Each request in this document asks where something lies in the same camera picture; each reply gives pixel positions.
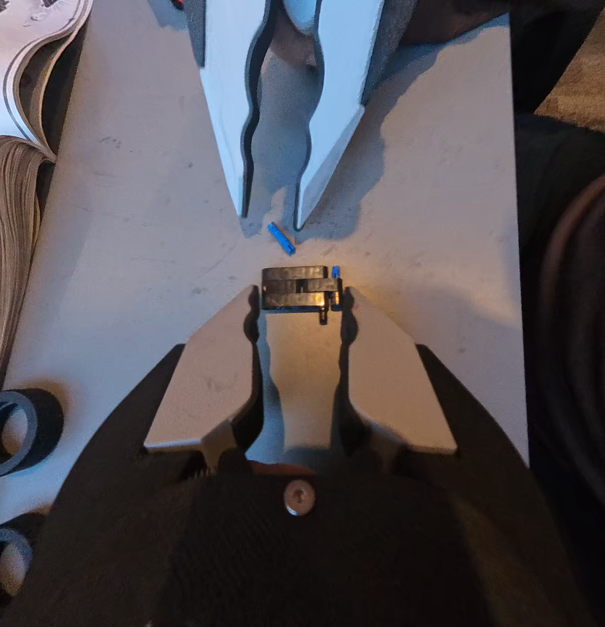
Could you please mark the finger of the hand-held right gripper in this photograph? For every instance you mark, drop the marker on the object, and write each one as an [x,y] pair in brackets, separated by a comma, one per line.
[346,73]
[229,73]

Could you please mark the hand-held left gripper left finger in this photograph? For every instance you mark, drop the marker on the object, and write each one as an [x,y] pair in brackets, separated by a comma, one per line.
[204,387]

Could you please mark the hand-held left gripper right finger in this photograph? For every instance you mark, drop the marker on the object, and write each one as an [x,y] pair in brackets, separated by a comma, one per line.
[395,392]

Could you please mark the black toy brick assembly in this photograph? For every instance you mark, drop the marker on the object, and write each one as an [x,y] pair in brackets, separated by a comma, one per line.
[292,289]

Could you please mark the white desk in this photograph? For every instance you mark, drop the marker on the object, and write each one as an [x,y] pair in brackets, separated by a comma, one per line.
[429,196]

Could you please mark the black toy tyre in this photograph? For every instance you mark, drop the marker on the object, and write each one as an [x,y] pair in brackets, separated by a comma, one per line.
[43,416]
[16,541]

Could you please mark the open instruction book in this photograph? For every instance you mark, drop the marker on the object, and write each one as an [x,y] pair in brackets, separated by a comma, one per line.
[9,205]

